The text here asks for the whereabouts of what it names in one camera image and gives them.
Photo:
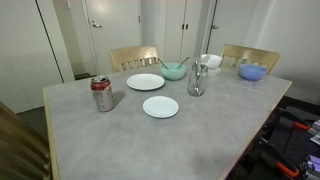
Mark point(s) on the small white plate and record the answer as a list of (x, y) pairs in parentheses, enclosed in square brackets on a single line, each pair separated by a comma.
[(160, 107)]

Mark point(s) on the large white plate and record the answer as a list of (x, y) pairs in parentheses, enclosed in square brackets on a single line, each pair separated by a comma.
[(145, 81)]

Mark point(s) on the teal bowl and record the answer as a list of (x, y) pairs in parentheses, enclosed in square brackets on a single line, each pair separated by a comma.
[(171, 71)]

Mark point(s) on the metal spoon in teal bowl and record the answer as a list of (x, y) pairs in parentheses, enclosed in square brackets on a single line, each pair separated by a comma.
[(179, 66)]

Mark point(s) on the glass jar with cutlery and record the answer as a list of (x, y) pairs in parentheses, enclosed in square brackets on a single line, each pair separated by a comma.
[(197, 83)]

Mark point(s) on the wooden chair left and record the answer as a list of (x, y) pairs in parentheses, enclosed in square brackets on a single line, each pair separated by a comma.
[(133, 57)]

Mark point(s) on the clear plastic container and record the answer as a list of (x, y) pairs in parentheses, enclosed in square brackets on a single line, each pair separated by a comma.
[(213, 72)]

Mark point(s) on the red soda can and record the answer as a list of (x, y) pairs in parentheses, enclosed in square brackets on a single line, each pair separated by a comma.
[(102, 93)]

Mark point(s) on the white bowl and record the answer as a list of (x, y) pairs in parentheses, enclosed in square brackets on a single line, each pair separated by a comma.
[(211, 60)]

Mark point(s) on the wooden chair right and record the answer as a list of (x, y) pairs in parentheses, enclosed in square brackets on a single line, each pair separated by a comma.
[(234, 55)]

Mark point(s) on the blue bowl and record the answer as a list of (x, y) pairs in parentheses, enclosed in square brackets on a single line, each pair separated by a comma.
[(252, 72)]

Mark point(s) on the black orange clamp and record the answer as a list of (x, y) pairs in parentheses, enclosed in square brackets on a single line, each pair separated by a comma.
[(299, 162)]

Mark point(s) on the wooden chair near corner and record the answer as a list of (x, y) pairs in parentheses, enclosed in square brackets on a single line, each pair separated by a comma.
[(24, 153)]

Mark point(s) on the white door with handle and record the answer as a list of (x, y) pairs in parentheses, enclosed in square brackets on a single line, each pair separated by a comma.
[(113, 24)]

